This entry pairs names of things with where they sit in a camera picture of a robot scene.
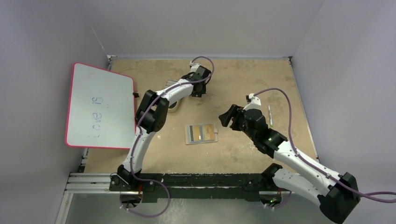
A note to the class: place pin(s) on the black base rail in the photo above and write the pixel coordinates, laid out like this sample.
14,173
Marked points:
251,187

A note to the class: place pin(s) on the beige leather card holder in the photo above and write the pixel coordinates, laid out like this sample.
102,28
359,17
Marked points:
201,133

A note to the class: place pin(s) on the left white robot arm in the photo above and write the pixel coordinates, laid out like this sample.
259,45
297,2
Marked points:
151,116

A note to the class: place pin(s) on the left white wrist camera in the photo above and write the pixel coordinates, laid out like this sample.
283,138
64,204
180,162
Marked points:
194,66

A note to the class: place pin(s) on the white green pen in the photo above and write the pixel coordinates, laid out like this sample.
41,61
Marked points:
270,116

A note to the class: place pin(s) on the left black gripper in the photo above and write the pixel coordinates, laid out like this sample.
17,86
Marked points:
202,92

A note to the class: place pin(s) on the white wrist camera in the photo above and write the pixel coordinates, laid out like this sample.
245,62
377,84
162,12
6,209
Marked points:
253,102
194,66

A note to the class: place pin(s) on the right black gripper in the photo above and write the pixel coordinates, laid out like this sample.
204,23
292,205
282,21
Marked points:
236,117

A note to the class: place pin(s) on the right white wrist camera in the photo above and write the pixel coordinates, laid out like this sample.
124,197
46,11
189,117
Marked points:
253,102

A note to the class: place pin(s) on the white board with pink frame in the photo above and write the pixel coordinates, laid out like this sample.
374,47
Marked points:
101,109

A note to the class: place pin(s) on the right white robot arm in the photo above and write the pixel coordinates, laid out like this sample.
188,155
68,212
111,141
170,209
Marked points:
333,193

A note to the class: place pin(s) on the stack of cards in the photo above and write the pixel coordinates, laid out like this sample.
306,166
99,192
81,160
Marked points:
170,82

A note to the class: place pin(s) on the aluminium frame rail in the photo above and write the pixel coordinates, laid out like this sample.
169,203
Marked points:
85,183

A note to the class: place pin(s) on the beige plastic tray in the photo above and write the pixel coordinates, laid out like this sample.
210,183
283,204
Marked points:
173,107

